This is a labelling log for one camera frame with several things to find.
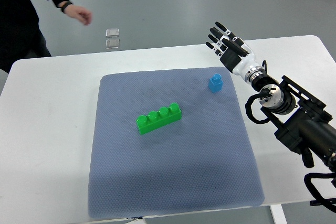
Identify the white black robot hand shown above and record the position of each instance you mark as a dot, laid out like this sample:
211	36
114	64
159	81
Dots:
236	56

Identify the person's bare hand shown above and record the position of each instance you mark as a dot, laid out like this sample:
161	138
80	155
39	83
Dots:
79	13

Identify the small blue block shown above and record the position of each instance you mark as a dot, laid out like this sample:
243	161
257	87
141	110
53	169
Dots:
215	83

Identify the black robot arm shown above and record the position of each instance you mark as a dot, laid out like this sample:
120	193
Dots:
303	125

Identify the long green block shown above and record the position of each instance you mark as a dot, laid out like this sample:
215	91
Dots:
157	119

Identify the black wrist watch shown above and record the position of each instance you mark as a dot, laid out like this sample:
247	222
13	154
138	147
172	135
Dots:
65	5

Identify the upper metal floor plate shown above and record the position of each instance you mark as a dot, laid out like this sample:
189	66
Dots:
112	32

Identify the blue-grey mesh mat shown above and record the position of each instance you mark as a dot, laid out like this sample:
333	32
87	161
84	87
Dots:
204	161

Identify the white table leg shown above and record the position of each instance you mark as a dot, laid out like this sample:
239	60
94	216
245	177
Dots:
277	213

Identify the black table control panel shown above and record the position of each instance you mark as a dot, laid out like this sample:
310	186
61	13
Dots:
316	203

